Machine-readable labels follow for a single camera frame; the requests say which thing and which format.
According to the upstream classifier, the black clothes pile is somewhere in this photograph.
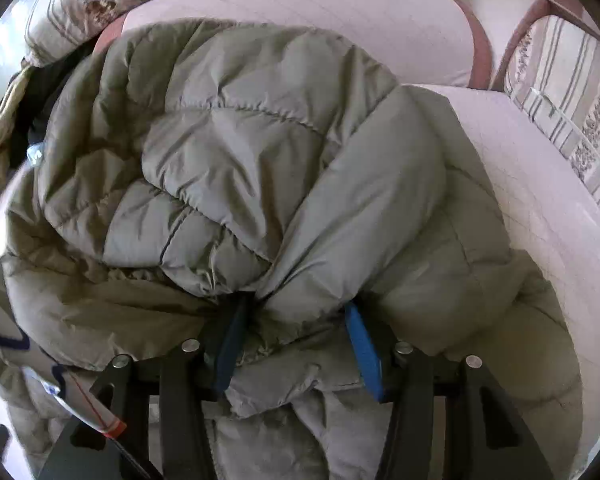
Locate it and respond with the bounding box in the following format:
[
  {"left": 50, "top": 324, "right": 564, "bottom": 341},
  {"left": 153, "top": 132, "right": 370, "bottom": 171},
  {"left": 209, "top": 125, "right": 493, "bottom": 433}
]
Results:
[{"left": 10, "top": 40, "right": 101, "bottom": 161}]

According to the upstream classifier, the pink bolster cushion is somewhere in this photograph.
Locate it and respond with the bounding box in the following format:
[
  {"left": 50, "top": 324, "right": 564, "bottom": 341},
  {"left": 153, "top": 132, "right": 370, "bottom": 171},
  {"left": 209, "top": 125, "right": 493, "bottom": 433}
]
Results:
[{"left": 92, "top": 0, "right": 493, "bottom": 88}]

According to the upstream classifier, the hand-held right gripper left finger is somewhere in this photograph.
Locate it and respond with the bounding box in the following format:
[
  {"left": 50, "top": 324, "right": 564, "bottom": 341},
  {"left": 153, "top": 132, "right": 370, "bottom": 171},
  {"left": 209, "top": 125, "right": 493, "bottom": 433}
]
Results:
[{"left": 37, "top": 294, "right": 253, "bottom": 480}]

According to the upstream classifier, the black cable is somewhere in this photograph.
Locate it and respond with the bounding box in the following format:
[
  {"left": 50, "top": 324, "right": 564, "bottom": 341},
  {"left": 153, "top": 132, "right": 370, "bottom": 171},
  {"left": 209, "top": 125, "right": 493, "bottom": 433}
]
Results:
[{"left": 111, "top": 432, "right": 158, "bottom": 480}]

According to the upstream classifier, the striped floral side cushion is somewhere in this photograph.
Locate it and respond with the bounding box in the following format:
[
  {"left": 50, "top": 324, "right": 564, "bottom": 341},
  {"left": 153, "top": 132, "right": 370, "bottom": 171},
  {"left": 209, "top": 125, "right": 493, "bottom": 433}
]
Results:
[{"left": 502, "top": 14, "right": 600, "bottom": 241}]

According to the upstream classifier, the pink quilted bed mattress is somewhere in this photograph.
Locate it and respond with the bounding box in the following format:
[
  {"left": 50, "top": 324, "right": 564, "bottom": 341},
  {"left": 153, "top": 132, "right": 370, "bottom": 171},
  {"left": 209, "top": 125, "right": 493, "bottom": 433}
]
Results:
[{"left": 0, "top": 82, "right": 600, "bottom": 480}]

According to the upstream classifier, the olive quilted hooded jacket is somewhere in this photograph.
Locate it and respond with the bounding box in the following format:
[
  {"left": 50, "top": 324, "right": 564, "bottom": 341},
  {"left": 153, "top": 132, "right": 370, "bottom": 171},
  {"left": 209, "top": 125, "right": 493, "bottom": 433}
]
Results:
[{"left": 0, "top": 17, "right": 586, "bottom": 480}]

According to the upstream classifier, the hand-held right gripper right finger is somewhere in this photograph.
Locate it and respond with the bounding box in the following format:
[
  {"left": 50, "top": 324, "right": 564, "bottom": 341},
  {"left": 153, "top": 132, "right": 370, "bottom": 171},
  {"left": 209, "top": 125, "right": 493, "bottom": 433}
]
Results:
[{"left": 344, "top": 302, "right": 553, "bottom": 480}]

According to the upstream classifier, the striped floral pillow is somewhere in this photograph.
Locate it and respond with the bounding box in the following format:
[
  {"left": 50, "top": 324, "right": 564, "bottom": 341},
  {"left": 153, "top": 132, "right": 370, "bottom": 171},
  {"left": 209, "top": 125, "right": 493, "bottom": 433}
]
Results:
[{"left": 22, "top": 0, "right": 431, "bottom": 68}]

